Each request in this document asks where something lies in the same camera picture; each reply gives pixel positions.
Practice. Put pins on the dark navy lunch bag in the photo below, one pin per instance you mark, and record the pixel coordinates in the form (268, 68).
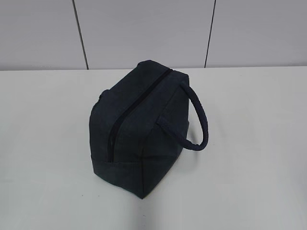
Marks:
(139, 127)

